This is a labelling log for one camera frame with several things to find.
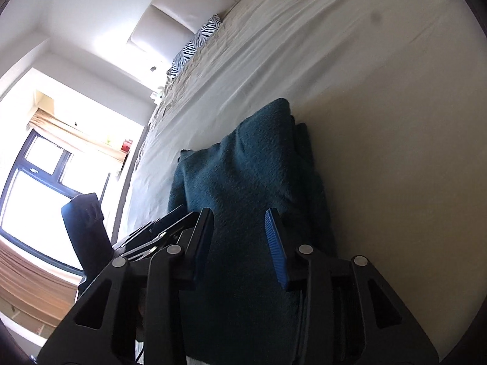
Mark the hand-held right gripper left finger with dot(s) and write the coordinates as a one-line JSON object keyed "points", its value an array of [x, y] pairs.
{"points": [[203, 235]]}

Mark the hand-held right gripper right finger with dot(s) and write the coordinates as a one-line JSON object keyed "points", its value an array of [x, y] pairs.
{"points": [[276, 247]]}

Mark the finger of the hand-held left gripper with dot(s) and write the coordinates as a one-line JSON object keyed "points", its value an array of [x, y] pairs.
{"points": [[152, 225], [163, 237]]}

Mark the teal knit sweater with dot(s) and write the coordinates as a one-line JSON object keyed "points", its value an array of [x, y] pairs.
{"points": [[247, 167]]}

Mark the black framed window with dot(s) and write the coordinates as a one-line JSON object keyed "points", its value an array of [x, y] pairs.
{"points": [[34, 197]]}

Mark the brown wooden panel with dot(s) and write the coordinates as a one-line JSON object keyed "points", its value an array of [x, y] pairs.
{"points": [[34, 285]]}

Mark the small red box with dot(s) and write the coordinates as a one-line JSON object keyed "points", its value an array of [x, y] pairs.
{"points": [[126, 145]]}

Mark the beige window blind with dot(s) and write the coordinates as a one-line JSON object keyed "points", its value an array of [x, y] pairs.
{"points": [[76, 133]]}

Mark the zebra print pillow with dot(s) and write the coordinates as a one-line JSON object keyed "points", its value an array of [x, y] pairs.
{"points": [[198, 40]]}

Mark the white bed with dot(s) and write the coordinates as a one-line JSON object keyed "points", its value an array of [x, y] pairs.
{"points": [[342, 64]]}

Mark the white padded headboard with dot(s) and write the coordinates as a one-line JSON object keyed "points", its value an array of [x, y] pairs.
{"points": [[175, 19]]}

